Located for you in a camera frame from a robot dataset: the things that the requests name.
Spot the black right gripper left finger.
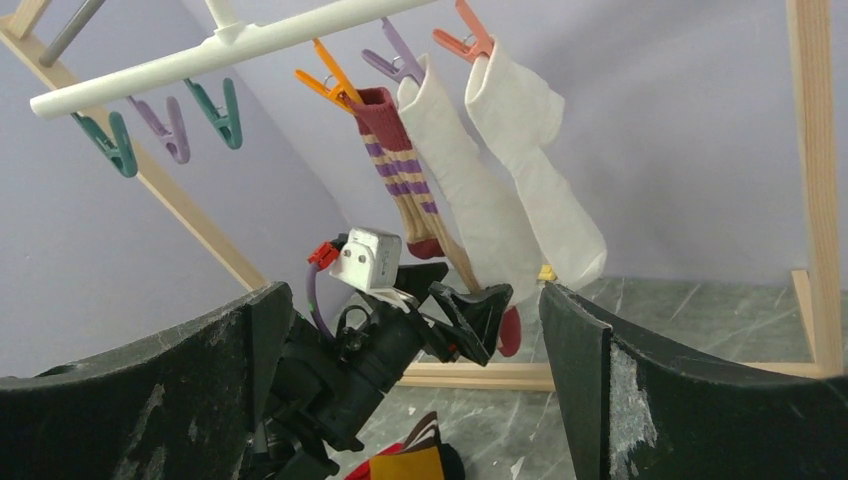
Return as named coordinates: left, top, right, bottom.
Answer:
left=1, top=282, right=295, bottom=479

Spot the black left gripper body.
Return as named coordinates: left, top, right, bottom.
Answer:
left=264, top=299, right=427, bottom=464

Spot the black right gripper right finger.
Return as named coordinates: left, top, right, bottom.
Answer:
left=539, top=284, right=847, bottom=479

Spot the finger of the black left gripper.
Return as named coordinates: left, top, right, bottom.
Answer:
left=394, top=262, right=449, bottom=305
left=428, top=282, right=513, bottom=367

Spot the red sock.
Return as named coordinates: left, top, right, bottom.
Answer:
left=344, top=443, right=403, bottom=480

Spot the beige purple striped sock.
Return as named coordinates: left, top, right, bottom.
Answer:
left=341, top=86, right=525, bottom=359

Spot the mustard yellow striped sock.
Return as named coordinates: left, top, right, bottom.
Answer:
left=368, top=411, right=446, bottom=480

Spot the black sock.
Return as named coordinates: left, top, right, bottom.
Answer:
left=438, top=443, right=466, bottom=480

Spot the white plastic clip hanger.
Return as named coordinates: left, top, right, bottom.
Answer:
left=30, top=0, right=425, bottom=120

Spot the wooden drying rack frame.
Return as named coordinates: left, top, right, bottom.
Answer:
left=1, top=1, right=844, bottom=378

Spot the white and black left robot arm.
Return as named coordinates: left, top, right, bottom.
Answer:
left=239, top=262, right=513, bottom=479

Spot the white sock left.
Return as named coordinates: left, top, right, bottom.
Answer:
left=397, top=53, right=544, bottom=305

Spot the white sock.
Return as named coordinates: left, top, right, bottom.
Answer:
left=397, top=53, right=544, bottom=305
left=464, top=40, right=607, bottom=290

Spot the white sock right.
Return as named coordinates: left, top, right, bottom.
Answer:
left=464, top=40, right=607, bottom=290

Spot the purple clip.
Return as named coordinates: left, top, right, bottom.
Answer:
left=126, top=96, right=191, bottom=165
left=361, top=17, right=426, bottom=86

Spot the teal clip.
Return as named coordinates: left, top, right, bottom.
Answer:
left=71, top=111, right=138, bottom=178
left=183, top=77, right=243, bottom=150

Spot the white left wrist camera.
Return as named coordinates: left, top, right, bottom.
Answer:
left=329, top=227, right=404, bottom=292

